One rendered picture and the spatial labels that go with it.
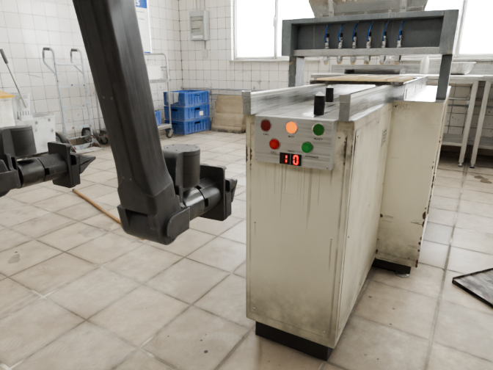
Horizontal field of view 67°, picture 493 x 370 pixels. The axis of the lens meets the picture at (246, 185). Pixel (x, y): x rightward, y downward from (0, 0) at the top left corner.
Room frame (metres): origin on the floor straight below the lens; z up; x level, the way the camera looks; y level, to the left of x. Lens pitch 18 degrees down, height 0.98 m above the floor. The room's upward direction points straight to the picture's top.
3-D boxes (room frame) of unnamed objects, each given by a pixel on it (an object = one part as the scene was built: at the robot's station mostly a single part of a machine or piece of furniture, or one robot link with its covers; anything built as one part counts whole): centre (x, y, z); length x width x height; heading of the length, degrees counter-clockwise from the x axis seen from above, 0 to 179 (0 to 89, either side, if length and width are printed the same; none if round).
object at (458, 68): (4.01, -2.17, 0.94); 0.33 x 0.33 x 0.12
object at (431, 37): (1.82, -0.56, 1.01); 0.72 x 0.33 x 0.34; 61
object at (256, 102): (1.99, -0.48, 0.87); 2.01 x 0.03 x 0.07; 151
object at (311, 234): (1.38, -0.31, 0.45); 0.70 x 0.34 x 0.90; 151
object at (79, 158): (0.87, 0.41, 0.75); 0.09 x 0.07 x 0.07; 153
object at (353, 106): (1.85, -0.74, 0.87); 2.01 x 0.03 x 0.07; 151
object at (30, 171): (0.75, 0.47, 0.77); 0.07 x 0.06 x 0.07; 153
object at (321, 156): (1.06, -0.14, 0.77); 0.24 x 0.04 x 0.14; 61
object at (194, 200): (0.57, 0.11, 0.77); 0.07 x 0.06 x 0.07; 153
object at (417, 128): (2.24, -0.78, 0.42); 1.28 x 0.72 x 0.84; 151
